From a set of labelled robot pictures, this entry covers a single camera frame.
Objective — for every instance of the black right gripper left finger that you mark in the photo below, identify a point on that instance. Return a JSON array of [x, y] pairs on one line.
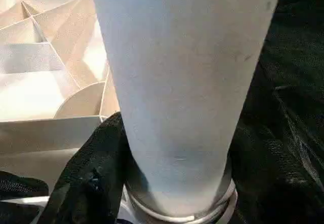
[[96, 178]]

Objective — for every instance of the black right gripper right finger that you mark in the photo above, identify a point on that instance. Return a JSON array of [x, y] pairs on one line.
[[265, 183]]

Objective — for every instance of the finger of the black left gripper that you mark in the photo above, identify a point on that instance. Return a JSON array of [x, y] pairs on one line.
[[15, 214], [20, 183]]

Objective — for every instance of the white plastic table top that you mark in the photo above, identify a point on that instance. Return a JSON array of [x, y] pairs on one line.
[[38, 94]]

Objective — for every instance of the white plastic table leg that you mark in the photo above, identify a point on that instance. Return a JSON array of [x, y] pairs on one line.
[[177, 69]]

